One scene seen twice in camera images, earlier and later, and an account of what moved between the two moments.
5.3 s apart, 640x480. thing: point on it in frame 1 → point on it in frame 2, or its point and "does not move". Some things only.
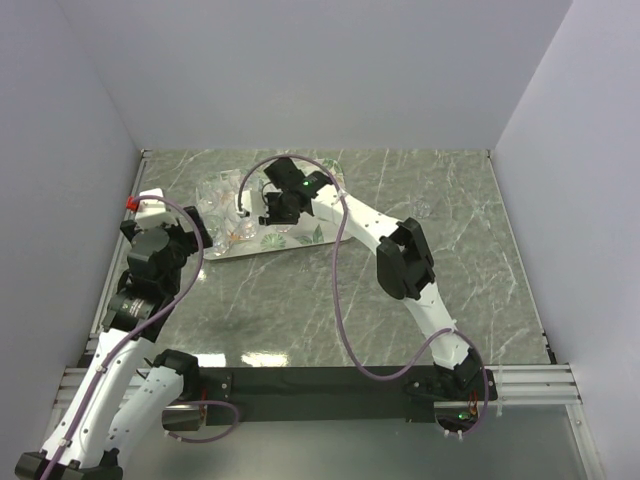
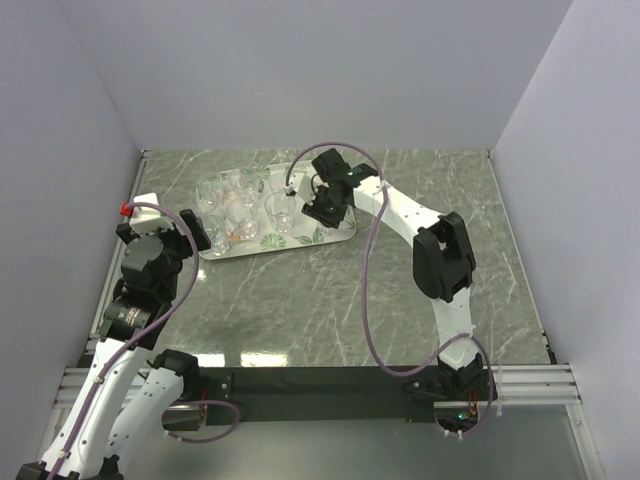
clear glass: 221,229 does not move
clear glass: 420,209 → 344,228
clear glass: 213,192 does not move
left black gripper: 190,243 does not move
